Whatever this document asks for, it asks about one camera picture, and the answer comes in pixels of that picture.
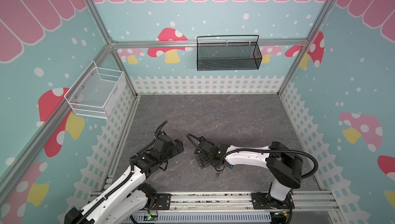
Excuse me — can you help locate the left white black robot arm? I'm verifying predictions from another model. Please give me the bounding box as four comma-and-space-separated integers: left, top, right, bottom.
64, 132, 184, 224

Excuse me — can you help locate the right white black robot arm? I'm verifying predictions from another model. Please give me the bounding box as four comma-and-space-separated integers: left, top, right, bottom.
187, 133, 319, 210

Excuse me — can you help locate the white vented cable duct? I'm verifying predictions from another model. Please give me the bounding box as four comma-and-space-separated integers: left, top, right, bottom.
133, 212, 272, 224

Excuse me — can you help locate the white mesh wall basket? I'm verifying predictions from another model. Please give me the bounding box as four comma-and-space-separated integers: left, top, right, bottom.
64, 62, 126, 119

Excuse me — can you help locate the black mesh wall basket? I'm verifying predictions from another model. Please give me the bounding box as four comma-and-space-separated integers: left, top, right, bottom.
196, 35, 263, 71

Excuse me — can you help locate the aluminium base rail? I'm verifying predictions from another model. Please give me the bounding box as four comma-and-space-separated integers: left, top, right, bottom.
86, 190, 343, 224

